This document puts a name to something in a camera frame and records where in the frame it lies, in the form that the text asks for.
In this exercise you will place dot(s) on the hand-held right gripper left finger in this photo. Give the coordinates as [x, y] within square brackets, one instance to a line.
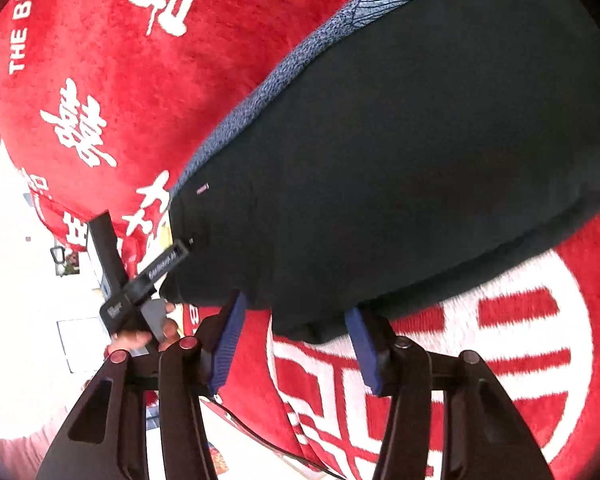
[226, 347]

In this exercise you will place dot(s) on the red printed blanket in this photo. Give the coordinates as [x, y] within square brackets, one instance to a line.
[130, 85]

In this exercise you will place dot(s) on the white paper sheet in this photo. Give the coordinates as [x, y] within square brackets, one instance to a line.
[82, 345]

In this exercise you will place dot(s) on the pink cloth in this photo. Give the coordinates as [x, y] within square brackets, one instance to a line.
[15, 452]

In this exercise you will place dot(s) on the person's left hand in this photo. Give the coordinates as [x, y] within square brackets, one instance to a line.
[130, 342]

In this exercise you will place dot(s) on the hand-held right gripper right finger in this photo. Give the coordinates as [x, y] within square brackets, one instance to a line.
[365, 352]

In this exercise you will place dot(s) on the black pants with grey waistband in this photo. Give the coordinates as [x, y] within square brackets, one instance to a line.
[405, 160]

